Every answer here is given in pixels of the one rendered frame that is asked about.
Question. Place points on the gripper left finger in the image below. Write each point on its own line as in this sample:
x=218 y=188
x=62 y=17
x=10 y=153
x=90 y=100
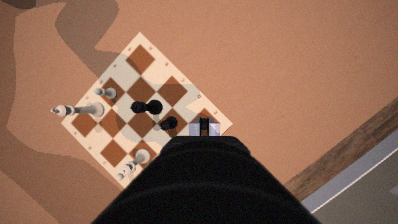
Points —
x=195 y=127

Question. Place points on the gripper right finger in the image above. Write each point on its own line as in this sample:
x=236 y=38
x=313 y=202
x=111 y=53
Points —
x=213 y=128

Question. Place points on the brown and cream chessboard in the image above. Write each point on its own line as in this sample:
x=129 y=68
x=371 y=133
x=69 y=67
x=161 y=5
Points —
x=140 y=73

